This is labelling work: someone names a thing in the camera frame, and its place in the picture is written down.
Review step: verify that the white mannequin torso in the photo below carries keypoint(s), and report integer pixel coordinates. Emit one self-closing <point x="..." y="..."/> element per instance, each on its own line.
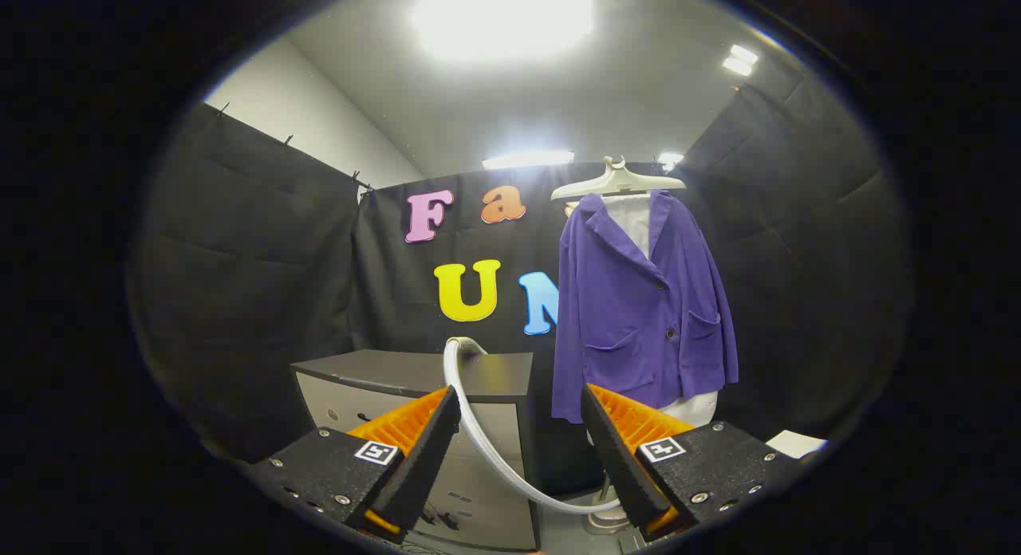
<point x="695" y="409"/>

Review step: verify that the large round ceiling light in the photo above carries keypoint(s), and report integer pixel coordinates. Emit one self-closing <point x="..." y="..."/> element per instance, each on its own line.
<point x="502" y="17"/>

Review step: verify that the white paper sheet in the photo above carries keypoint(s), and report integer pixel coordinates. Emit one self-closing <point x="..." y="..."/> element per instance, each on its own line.
<point x="796" y="443"/>

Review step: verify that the long strip ceiling light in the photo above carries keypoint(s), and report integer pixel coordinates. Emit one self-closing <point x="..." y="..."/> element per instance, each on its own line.
<point x="527" y="159"/>

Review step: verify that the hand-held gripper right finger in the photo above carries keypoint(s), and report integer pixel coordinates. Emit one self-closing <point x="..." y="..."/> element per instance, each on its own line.
<point x="618" y="451"/>

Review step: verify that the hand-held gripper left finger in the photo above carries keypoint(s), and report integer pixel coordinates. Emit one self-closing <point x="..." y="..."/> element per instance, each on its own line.
<point x="427" y="451"/>

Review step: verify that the black backdrop cloth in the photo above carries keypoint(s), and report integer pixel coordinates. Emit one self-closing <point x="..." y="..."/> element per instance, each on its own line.
<point x="255" y="260"/>

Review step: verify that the purple button jacket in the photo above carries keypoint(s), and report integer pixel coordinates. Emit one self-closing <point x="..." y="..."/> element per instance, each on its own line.
<point x="630" y="316"/>

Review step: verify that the white clothes hanger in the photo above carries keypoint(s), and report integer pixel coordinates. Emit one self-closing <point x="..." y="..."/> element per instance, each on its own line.
<point x="614" y="180"/>

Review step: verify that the small square ceiling light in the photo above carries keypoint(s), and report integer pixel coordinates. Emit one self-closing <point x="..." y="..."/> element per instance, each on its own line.
<point x="740" y="59"/>

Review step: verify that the grey drawer cabinet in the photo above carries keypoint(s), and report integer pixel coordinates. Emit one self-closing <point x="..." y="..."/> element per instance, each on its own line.
<point x="494" y="375"/>

